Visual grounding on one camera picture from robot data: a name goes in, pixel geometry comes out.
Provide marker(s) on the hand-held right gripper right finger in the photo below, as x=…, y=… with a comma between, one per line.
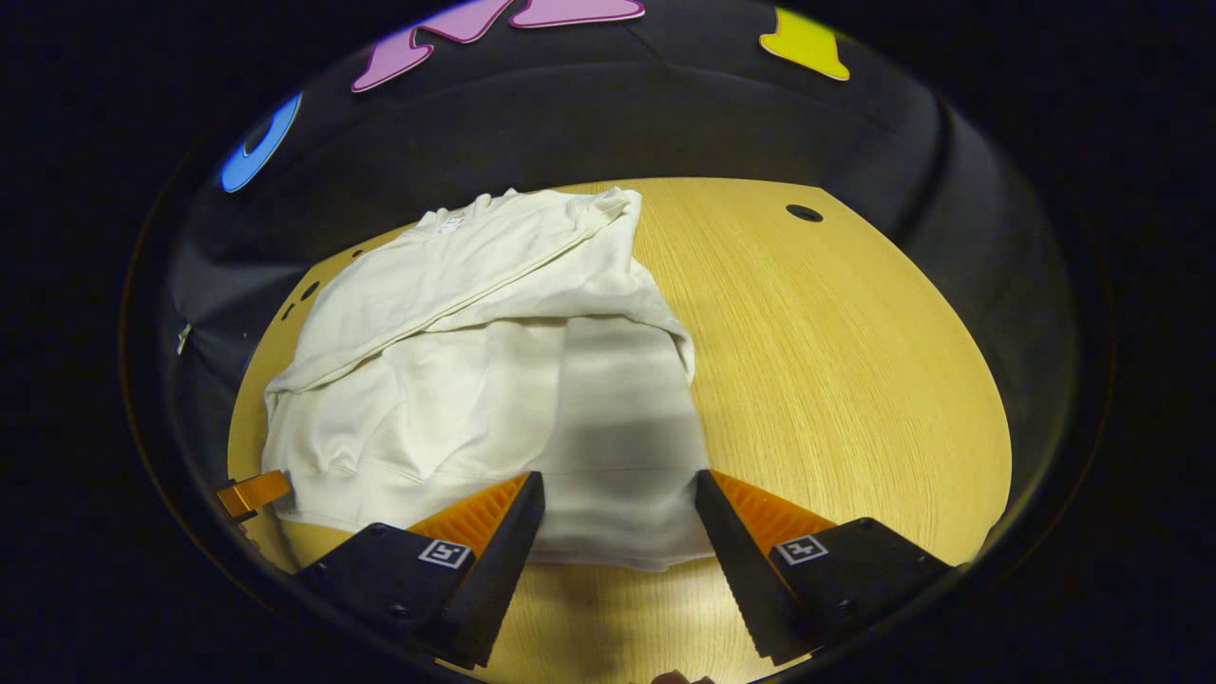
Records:
x=736, y=570

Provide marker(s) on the white cloth clip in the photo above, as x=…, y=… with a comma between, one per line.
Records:
x=183, y=339

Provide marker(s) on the cream white sweatshirt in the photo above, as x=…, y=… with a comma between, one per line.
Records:
x=475, y=380

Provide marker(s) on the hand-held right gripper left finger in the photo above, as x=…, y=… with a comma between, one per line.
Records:
x=499, y=570

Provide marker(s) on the black backdrop cloth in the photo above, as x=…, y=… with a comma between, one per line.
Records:
x=665, y=123

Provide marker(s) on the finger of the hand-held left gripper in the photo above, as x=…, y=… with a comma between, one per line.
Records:
x=255, y=494

